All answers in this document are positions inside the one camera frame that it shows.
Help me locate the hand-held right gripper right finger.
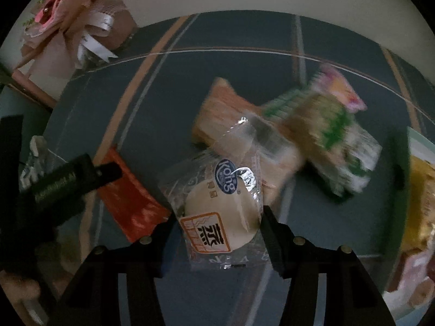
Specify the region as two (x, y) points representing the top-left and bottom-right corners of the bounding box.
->
(260, 205), (396, 326)

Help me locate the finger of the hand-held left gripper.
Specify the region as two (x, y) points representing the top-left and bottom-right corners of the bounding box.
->
(93, 161), (123, 189)

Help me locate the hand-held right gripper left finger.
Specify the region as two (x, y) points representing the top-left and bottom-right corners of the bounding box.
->
(48, 215), (177, 326)

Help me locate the red patterned snack packet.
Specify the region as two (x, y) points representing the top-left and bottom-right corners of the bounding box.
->
(97, 146), (172, 243)

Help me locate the clear steamed bun packet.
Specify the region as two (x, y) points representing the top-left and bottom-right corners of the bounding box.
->
(158, 149), (269, 272)

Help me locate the white bread packet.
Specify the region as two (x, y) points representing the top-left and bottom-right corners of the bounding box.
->
(387, 248), (435, 309)

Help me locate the pink snack packet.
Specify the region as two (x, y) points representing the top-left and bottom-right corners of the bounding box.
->
(307, 64), (368, 112)

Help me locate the white tray with green rim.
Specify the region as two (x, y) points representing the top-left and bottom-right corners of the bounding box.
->
(382, 126), (435, 320)

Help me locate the person's left hand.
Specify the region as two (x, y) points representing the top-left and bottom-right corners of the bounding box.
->
(0, 272), (41, 301)

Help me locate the camouflage print packet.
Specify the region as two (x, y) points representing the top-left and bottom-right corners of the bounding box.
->
(18, 135), (51, 191)

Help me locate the dark green snack packet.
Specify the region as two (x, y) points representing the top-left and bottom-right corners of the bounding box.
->
(306, 129), (383, 204)

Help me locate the green and yellow snack packet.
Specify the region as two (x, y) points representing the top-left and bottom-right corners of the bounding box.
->
(262, 88), (361, 164)

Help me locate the peach snack packet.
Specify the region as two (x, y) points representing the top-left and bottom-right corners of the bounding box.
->
(191, 77), (305, 204)

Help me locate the pink paper flower bouquet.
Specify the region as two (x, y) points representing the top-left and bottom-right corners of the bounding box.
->
(14, 0), (152, 79)

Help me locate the brown wooden frame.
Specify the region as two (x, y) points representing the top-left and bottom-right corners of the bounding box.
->
(0, 68), (58, 109)

